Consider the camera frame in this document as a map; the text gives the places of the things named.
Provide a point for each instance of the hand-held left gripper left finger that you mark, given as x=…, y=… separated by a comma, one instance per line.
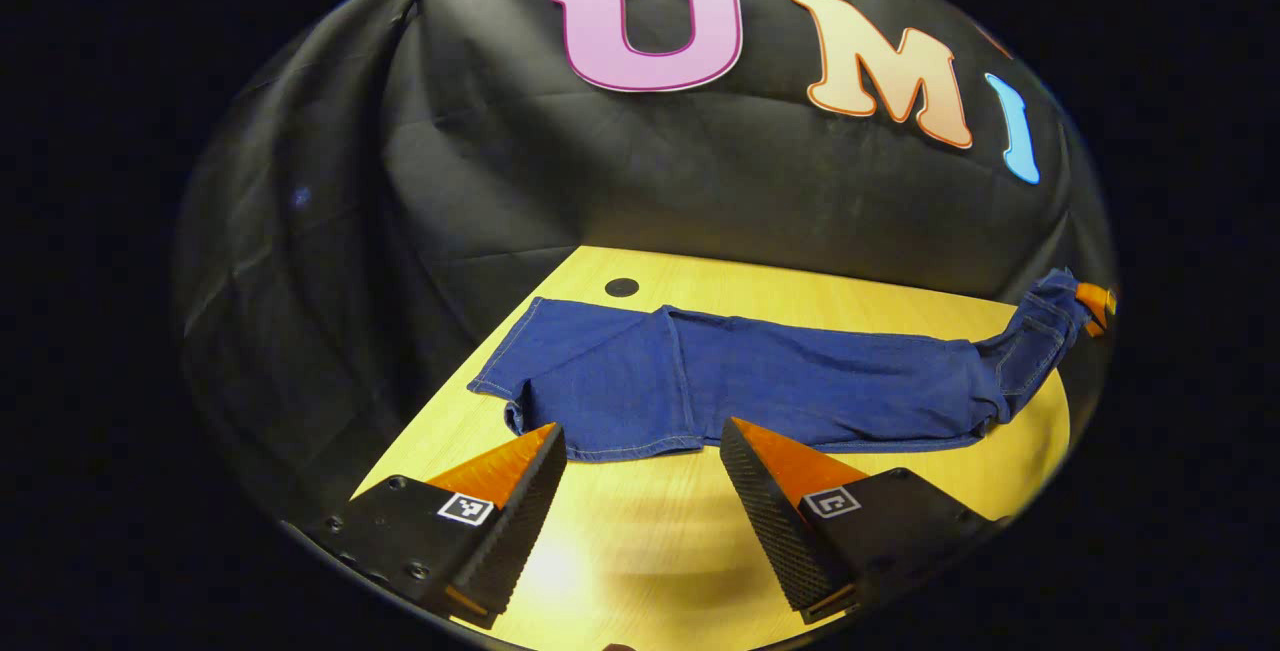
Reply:
x=520, y=521

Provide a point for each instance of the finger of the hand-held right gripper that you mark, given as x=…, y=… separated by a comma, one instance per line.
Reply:
x=1098, y=306

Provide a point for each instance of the blue denim jeans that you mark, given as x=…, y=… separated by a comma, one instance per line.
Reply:
x=750, y=381

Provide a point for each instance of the black backdrop cloth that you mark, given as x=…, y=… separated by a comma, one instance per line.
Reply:
x=600, y=171

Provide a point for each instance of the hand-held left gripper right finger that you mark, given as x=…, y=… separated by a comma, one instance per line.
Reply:
x=765, y=521

